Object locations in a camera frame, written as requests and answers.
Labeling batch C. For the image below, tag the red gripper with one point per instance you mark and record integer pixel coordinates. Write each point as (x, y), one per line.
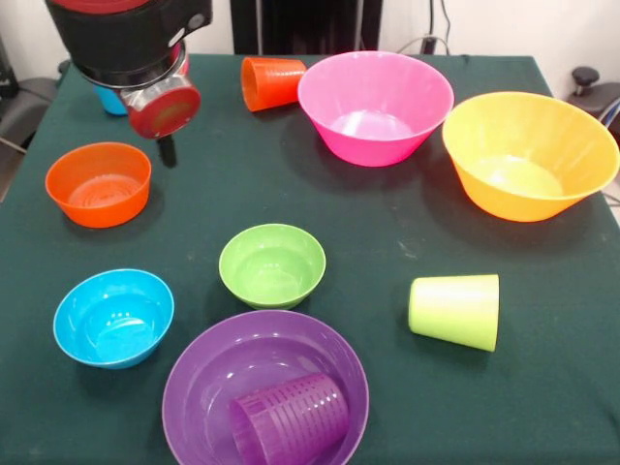
(164, 114)

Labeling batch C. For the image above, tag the orange plastic bowl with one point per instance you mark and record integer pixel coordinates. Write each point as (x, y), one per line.
(99, 208)

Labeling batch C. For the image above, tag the orange plastic cup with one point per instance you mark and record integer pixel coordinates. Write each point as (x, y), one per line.
(276, 82)

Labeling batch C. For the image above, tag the green plastic bowl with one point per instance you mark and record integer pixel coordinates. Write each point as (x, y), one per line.
(271, 286)

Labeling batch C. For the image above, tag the blue plastic bowl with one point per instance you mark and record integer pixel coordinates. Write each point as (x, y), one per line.
(111, 315)

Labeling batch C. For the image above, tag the purple plastic bowl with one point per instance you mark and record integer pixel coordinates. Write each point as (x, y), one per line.
(203, 368)

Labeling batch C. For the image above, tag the purple plastic cup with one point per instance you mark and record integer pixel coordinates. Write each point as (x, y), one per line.
(290, 421)

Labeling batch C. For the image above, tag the lime green plastic cup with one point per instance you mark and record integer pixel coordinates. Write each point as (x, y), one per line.
(455, 310)

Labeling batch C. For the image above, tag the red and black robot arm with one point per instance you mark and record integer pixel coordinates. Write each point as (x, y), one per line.
(121, 39)

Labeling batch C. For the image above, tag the blue plastic cup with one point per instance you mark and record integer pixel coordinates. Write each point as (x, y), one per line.
(110, 104)

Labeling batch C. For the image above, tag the grey chair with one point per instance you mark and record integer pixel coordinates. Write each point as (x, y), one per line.
(24, 116)

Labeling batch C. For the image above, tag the pink plastic bowl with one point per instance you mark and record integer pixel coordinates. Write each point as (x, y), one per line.
(373, 145)

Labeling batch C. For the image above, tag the black power plug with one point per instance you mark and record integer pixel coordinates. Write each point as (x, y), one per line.
(428, 44)

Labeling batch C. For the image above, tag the yellow plastic bowl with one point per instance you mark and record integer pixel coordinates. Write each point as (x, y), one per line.
(508, 203)

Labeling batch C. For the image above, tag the dark green tablecloth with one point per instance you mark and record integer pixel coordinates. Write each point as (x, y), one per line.
(484, 412)

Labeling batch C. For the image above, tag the black chair armrest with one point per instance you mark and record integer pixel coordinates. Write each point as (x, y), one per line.
(586, 77)

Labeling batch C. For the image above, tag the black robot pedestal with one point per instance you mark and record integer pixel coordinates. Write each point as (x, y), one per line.
(310, 24)

